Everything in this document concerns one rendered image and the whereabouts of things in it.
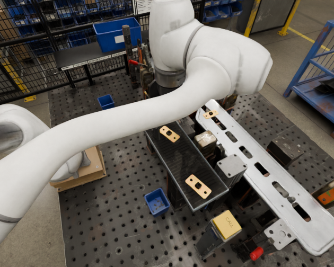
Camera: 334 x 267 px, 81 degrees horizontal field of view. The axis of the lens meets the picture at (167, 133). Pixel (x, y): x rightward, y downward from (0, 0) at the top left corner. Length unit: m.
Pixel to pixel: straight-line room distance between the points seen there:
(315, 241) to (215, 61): 0.74
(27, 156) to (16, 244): 1.79
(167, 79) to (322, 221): 0.77
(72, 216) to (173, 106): 0.97
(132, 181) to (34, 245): 1.12
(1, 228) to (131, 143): 1.02
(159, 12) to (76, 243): 1.04
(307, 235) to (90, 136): 0.81
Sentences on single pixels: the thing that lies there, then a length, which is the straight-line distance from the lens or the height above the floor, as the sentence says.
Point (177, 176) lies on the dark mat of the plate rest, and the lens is 0.68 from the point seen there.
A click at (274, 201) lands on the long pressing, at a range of 0.92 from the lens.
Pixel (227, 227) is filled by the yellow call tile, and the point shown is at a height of 1.16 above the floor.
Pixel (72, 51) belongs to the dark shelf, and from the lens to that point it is 1.66.
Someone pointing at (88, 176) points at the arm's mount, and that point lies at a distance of 1.21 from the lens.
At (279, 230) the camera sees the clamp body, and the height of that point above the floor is 1.06.
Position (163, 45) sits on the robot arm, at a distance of 0.48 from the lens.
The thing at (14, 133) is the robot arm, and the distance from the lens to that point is 0.83.
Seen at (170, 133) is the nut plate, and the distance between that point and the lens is 0.77.
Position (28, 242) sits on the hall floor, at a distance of 2.11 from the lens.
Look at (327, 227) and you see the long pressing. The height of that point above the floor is 1.00.
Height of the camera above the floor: 1.77
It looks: 52 degrees down
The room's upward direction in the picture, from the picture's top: straight up
